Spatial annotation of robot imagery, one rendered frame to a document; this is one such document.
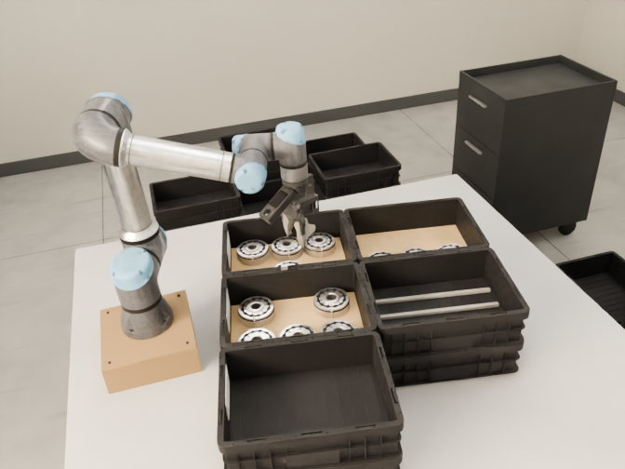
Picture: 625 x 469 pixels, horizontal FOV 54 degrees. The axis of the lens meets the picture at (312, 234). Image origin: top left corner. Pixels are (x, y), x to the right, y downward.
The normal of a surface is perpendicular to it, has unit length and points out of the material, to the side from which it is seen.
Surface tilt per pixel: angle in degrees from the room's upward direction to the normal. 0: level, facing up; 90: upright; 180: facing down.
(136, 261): 9
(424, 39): 90
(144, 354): 2
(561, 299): 0
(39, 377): 0
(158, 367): 90
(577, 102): 90
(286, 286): 90
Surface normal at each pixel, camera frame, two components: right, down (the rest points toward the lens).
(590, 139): 0.29, 0.51
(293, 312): -0.05, -0.83
